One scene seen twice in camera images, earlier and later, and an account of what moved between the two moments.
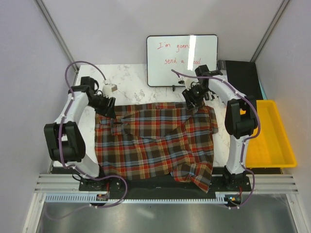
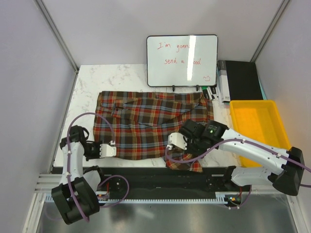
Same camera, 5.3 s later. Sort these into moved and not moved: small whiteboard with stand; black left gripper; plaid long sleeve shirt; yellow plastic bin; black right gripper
Moved: black left gripper; plaid long sleeve shirt; black right gripper
Not moved: small whiteboard with stand; yellow plastic bin
